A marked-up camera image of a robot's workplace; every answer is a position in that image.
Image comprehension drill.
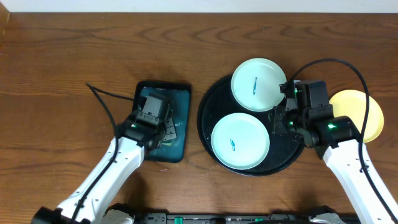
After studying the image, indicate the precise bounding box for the round black tray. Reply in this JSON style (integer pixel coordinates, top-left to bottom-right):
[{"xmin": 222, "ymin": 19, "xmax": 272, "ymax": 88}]
[{"xmin": 197, "ymin": 75, "xmax": 304, "ymax": 176}]

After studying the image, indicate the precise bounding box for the black rectangular water tray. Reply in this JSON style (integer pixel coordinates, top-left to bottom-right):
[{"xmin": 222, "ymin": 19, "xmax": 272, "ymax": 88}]
[{"xmin": 132, "ymin": 80, "xmax": 192, "ymax": 163}]

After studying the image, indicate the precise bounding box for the pale green plate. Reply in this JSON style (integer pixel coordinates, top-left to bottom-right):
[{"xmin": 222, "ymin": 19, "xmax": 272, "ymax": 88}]
[{"xmin": 211, "ymin": 113, "xmax": 271, "ymax": 170}]

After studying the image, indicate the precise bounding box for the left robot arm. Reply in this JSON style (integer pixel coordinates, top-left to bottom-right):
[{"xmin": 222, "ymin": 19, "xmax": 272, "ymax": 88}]
[{"xmin": 32, "ymin": 115, "xmax": 186, "ymax": 224}]

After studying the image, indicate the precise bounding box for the yellow plate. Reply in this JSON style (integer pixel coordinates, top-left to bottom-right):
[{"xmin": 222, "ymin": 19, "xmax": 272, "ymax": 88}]
[{"xmin": 330, "ymin": 90, "xmax": 384, "ymax": 142}]

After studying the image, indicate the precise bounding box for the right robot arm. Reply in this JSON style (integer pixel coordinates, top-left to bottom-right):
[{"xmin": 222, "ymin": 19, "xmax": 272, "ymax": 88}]
[{"xmin": 270, "ymin": 105, "xmax": 397, "ymax": 223}]

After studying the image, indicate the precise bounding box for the white plate with blue stain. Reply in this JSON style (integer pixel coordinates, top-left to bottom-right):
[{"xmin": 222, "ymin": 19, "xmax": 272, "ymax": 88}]
[{"xmin": 231, "ymin": 58, "xmax": 287, "ymax": 112}]

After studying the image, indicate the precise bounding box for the green yellow sponge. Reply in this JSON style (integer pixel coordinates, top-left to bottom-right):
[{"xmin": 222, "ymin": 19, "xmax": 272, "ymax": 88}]
[{"xmin": 160, "ymin": 139, "xmax": 174, "ymax": 146}]

